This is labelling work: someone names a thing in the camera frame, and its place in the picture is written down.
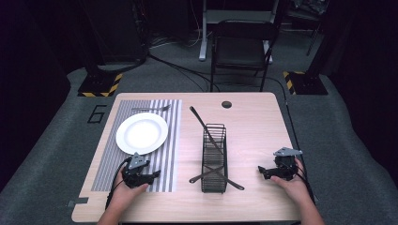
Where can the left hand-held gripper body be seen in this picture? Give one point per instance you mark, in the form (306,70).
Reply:
(134,176)

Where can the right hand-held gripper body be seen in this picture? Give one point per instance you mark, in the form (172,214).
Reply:
(285,167)

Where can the person's left hand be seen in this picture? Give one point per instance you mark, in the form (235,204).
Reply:
(125,195)

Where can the person's right hand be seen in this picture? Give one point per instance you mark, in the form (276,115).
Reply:
(294,187)

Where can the grey striped placemat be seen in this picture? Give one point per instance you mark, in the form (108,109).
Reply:
(170,175)

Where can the dark table knife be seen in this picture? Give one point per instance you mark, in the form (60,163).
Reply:
(234,185)

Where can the white plate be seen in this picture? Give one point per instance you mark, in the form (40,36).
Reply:
(141,133)

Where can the dark spoon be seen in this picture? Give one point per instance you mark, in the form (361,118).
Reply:
(197,179)

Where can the grey tape strip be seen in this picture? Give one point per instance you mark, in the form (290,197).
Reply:
(77,202)

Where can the silver fork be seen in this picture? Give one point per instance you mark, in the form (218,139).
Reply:
(149,109)

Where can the long dark knife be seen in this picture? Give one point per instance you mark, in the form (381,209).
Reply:
(200,120)

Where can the black table grommet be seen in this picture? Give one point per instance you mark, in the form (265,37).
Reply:
(226,104)

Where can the black folding chair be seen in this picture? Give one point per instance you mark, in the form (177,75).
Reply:
(241,50)

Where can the black base plate yellow stripes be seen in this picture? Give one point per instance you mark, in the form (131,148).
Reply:
(100,85)
(308,83)

